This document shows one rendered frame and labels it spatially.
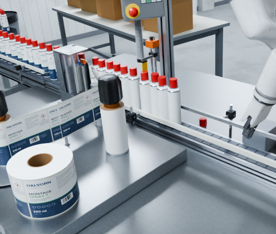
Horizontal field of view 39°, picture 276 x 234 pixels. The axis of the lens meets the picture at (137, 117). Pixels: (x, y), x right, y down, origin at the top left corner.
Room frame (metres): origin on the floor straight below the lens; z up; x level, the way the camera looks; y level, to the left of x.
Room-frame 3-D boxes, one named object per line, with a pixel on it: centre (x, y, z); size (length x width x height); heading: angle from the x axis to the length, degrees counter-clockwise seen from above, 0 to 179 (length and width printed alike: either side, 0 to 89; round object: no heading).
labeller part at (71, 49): (1.78, 0.28, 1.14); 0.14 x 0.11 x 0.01; 41
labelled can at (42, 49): (2.17, 0.50, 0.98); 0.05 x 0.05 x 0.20
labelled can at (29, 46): (2.28, 0.59, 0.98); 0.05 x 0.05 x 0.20
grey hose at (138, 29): (1.71, -0.04, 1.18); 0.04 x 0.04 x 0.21
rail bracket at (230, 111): (1.32, -0.34, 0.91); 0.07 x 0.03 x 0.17; 131
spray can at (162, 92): (1.47, -0.11, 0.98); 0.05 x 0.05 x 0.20
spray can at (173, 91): (1.44, -0.15, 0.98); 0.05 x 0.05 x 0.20
